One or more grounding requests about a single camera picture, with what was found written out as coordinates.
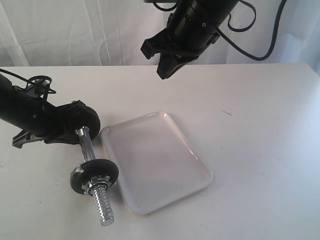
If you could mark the black weight plate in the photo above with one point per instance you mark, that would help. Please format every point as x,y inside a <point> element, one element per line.
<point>85,115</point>
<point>93,123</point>
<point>90,169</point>

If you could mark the chrome spinlock collar nut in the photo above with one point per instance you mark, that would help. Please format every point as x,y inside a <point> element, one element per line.
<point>94,183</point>

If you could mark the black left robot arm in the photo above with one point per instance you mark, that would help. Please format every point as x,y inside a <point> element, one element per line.
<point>9,91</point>

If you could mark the white backdrop curtain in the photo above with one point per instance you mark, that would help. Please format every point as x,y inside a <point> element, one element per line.
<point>111,33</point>

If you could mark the white rectangular plastic tray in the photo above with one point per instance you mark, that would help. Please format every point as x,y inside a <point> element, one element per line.
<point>157,163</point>

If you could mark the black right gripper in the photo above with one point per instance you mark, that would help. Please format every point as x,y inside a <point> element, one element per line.
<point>187,34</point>

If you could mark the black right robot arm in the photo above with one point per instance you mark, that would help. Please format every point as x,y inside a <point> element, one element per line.
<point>190,30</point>

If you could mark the chrome threaded dumbbell bar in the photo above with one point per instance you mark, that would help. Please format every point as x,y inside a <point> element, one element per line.
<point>102,202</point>

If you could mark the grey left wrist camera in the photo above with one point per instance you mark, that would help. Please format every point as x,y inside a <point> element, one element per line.
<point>38,88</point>

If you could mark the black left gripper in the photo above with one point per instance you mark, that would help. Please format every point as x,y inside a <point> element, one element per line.
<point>45,122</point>

